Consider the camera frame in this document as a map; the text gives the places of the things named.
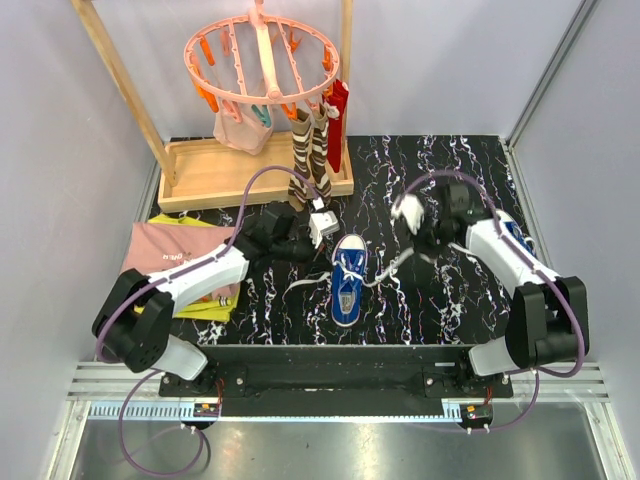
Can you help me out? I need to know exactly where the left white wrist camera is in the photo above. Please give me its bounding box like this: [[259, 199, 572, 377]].
[[309, 198, 339, 250]]

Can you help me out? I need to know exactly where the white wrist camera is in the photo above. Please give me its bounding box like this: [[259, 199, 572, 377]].
[[309, 198, 339, 250], [391, 194, 425, 235]]

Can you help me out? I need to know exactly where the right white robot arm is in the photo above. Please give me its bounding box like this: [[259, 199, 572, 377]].
[[393, 182, 589, 397]]

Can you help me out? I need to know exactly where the pink mesh laundry bag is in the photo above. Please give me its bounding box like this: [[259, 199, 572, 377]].
[[213, 100, 273, 155]]

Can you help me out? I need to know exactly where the brown striped sock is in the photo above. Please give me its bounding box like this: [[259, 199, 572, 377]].
[[288, 109, 311, 212], [309, 104, 332, 205]]

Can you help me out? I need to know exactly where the yellow folded t-shirt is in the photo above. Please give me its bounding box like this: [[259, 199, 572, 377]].
[[134, 211, 240, 323]]

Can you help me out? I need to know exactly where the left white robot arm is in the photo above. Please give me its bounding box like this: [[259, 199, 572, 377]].
[[92, 202, 323, 396]]

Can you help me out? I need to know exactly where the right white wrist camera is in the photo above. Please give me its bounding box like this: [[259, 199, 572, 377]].
[[391, 194, 425, 235]]

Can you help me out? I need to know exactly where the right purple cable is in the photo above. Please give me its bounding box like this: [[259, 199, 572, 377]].
[[399, 169, 587, 433]]

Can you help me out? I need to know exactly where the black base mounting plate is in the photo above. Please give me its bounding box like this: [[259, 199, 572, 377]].
[[159, 345, 513, 402]]

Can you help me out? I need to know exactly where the purple cable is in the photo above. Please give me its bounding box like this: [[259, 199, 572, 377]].
[[399, 169, 587, 433], [95, 166, 321, 476]]

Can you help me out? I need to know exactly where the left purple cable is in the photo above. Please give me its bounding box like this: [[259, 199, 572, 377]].
[[95, 166, 321, 476]]

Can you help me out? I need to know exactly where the left brown striped sock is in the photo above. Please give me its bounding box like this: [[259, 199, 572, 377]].
[[288, 109, 311, 212]]

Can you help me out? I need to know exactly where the pink round clip hanger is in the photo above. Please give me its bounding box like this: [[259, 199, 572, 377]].
[[184, 1, 341, 128]]

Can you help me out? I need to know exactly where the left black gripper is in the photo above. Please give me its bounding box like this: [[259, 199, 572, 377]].
[[272, 226, 335, 279]]

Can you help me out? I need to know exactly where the right brown striped sock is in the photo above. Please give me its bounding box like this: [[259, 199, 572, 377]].
[[309, 104, 332, 205]]

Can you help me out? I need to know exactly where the wooden drying rack stand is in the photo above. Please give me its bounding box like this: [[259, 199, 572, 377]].
[[71, 0, 354, 213]]

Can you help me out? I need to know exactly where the blue sneaker with white laces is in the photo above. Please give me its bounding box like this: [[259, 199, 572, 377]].
[[281, 234, 416, 328]]

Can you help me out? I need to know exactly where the aluminium slotted rail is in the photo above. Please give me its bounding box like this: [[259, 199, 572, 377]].
[[88, 396, 462, 423]]

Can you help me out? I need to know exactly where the red hanging sock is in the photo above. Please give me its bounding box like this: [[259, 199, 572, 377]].
[[326, 79, 349, 173]]

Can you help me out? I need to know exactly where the pink folded t-shirt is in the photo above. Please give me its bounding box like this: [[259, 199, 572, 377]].
[[121, 215, 233, 275]]

